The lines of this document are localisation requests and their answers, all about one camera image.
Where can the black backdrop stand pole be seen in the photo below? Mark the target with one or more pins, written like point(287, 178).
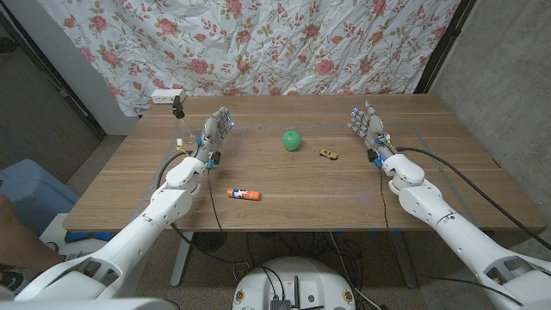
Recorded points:
point(445, 41)

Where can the metal table leg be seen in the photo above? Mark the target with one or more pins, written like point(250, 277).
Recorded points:
point(181, 262)
point(404, 262)

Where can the white robot chest edge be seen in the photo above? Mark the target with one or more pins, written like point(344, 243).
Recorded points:
point(86, 305)

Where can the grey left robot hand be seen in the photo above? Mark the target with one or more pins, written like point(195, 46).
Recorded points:
point(213, 133)

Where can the blue flat floor object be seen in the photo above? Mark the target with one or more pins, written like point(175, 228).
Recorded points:
point(77, 237)

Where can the white floor panel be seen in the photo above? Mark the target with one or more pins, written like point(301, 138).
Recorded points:
point(53, 232)

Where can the glue stick body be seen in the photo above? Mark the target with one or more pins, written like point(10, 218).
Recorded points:
point(239, 194)

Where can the blue storage bin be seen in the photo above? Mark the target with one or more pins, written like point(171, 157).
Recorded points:
point(30, 194)

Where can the green stress ball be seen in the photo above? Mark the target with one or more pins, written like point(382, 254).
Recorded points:
point(292, 141)

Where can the clear spray bottle black nozzle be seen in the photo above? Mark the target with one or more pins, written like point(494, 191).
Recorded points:
point(177, 109)

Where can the black round mesh disc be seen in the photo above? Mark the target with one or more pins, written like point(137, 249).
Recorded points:
point(208, 242)

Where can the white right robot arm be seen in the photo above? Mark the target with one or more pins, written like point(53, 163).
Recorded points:
point(452, 232)

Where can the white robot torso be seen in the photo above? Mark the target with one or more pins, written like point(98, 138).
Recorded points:
point(258, 280)

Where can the floral backdrop cloth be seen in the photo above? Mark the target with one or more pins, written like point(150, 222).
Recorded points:
point(258, 43)

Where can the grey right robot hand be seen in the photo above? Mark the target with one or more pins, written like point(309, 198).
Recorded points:
point(370, 129)

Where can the white power strip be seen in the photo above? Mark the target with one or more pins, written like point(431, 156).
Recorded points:
point(163, 97)

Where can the grey sneaker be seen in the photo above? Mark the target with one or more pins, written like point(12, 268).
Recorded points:
point(10, 280)

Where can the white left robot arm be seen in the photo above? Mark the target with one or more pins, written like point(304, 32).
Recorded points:
point(142, 228)

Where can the yellow toy car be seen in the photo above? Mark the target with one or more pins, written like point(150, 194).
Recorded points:
point(328, 154)

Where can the person's bare leg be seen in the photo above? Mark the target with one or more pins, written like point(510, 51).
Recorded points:
point(21, 241)

